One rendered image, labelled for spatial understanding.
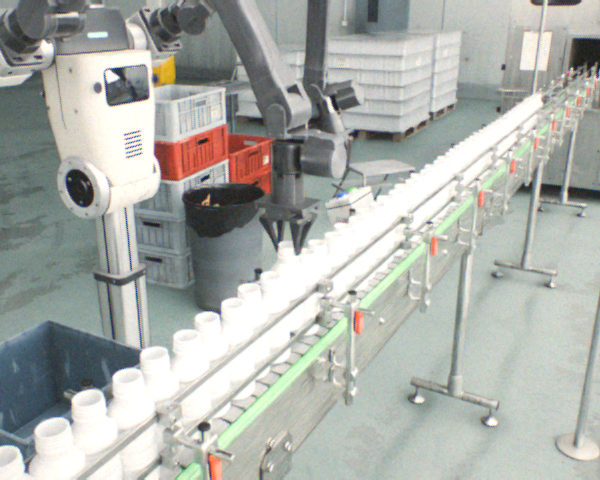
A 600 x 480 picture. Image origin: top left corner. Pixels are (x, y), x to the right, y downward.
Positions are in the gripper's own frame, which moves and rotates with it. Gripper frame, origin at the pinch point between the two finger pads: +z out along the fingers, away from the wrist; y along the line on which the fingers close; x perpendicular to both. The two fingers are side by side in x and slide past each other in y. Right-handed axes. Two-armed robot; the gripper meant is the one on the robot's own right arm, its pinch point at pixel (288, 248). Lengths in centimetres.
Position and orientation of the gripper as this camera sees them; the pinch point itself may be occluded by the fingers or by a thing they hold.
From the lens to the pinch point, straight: 114.6
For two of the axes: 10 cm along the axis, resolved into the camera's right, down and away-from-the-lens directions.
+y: 8.7, 1.7, -4.6
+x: 4.9, -3.0, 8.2
